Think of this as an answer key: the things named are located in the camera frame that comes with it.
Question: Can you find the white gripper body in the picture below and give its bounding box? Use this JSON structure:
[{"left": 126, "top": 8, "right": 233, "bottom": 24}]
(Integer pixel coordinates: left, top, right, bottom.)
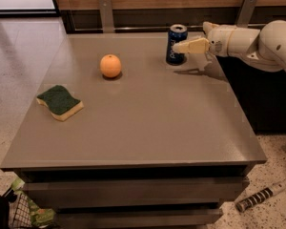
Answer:
[{"left": 206, "top": 25, "right": 236, "bottom": 57}]

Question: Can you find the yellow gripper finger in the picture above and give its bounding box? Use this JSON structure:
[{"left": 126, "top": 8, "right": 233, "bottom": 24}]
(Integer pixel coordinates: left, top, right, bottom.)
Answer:
[
  {"left": 202, "top": 21, "right": 218, "bottom": 34},
  {"left": 173, "top": 37, "right": 210, "bottom": 53}
]

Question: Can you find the blue pepsi can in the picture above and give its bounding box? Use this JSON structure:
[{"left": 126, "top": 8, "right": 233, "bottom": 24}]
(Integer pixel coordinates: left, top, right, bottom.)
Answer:
[{"left": 166, "top": 24, "right": 188, "bottom": 65}]

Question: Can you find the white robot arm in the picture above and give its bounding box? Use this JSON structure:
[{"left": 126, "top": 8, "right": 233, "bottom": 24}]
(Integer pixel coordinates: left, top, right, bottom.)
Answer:
[{"left": 173, "top": 20, "right": 286, "bottom": 72}]

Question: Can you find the orange fruit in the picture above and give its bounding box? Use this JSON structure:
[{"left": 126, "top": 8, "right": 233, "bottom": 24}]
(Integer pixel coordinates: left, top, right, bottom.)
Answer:
[{"left": 100, "top": 54, "right": 122, "bottom": 78}]

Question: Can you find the grey drawer cabinet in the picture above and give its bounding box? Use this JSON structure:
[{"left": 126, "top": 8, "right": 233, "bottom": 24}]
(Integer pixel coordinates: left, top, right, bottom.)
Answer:
[{"left": 2, "top": 33, "right": 266, "bottom": 215}]

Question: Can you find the green and yellow sponge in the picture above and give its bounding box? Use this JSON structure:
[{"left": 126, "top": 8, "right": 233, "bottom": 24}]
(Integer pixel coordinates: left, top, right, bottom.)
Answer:
[{"left": 36, "top": 85, "right": 84, "bottom": 121}]

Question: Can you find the white power strip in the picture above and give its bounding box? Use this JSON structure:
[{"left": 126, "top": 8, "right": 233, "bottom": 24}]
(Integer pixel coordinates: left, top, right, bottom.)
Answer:
[{"left": 235, "top": 182, "right": 286, "bottom": 213}]

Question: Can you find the upper grey drawer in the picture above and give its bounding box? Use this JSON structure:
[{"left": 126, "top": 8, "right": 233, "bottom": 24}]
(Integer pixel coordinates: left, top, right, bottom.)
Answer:
[{"left": 24, "top": 177, "right": 249, "bottom": 209}]

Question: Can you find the grey drawer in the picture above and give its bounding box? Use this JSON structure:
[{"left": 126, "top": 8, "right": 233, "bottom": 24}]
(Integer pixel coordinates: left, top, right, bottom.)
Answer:
[
  {"left": 24, "top": 177, "right": 249, "bottom": 209},
  {"left": 55, "top": 209, "right": 223, "bottom": 229}
]

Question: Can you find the lower grey drawer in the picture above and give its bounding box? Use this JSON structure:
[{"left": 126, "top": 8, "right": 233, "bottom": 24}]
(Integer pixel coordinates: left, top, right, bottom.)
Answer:
[{"left": 55, "top": 209, "right": 223, "bottom": 229}]

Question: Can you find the green snack bag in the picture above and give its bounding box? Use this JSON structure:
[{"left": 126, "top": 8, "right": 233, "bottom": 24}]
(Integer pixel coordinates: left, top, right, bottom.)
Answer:
[{"left": 11, "top": 177, "right": 55, "bottom": 229}]

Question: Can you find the black bag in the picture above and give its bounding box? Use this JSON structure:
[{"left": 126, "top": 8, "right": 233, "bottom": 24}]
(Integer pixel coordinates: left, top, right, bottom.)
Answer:
[{"left": 0, "top": 188, "right": 17, "bottom": 229}]

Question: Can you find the right metal bracket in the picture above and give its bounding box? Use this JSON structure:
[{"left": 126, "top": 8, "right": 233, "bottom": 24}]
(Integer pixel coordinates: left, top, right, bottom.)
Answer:
[{"left": 235, "top": 0, "right": 257, "bottom": 28}]

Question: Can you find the metal bracket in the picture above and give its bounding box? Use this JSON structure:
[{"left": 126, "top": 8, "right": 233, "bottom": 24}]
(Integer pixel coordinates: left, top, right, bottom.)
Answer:
[
  {"left": 235, "top": 0, "right": 257, "bottom": 28},
  {"left": 98, "top": 0, "right": 115, "bottom": 33}
]

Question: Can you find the left metal bracket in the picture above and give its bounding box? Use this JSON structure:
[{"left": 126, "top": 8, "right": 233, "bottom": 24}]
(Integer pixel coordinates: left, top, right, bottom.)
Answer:
[{"left": 98, "top": 0, "right": 115, "bottom": 33}]

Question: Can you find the metal rail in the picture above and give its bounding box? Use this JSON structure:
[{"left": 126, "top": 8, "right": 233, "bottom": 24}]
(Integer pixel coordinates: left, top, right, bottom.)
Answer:
[{"left": 74, "top": 24, "right": 267, "bottom": 32}]

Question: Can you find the wire mesh basket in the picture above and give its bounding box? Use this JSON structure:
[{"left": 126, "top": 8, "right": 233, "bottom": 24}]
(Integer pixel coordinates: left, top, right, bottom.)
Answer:
[{"left": 10, "top": 193, "right": 31, "bottom": 229}]

